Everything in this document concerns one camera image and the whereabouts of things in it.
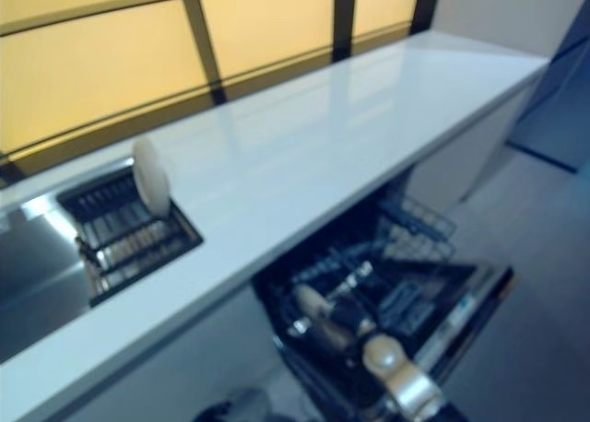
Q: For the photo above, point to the grey cutlery basket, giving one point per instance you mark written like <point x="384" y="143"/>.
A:
<point x="410" y="302"/>

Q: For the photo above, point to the black dish drying rack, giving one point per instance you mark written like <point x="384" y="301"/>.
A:
<point x="124" y="242"/>

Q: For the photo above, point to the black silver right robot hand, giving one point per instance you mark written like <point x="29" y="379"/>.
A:
<point x="352" y="318"/>

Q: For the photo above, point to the small beige ceramic plate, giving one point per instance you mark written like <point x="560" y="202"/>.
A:
<point x="151" y="178"/>

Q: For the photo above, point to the white end cabinet door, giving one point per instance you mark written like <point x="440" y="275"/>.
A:
<point x="475" y="155"/>

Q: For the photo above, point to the stainless steel sink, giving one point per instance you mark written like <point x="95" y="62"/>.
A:
<point x="27" y="279"/>

